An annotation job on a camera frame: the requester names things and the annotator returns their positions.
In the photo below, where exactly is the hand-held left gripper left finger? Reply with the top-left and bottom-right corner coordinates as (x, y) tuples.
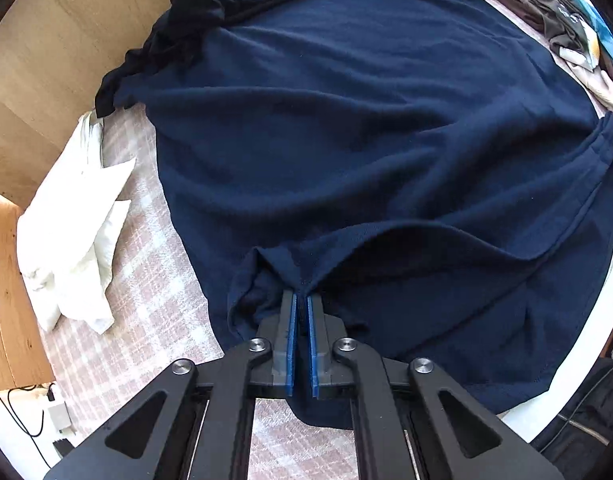
(42, 292), (298, 480)

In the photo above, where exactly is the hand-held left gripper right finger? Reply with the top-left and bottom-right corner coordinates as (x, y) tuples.
(306, 294), (562, 480)

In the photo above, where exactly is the navy blue shirt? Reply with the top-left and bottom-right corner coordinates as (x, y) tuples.
(95, 0), (613, 428)

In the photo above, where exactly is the pink plaid blanket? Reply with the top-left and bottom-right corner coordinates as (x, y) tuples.
(36, 0), (607, 480)

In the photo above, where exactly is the white cloth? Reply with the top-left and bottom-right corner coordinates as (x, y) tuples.
(16, 110), (137, 335)

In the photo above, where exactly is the wooden slat panel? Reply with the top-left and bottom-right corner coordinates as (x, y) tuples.
(0, 185), (56, 391)

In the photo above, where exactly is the person's black jacket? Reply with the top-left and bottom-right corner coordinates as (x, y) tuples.
(529, 350), (613, 480)

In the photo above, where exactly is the light wooden board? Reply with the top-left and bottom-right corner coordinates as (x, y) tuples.
(0, 0), (237, 206)

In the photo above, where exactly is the cream knit sweater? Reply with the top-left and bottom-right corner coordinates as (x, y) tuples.
(559, 45), (613, 111)

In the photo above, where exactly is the grey printed shirt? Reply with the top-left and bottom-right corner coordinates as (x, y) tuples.
(457, 0), (597, 56)

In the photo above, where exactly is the white power adapter with cable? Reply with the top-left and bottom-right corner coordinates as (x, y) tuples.
(44, 382), (74, 436)

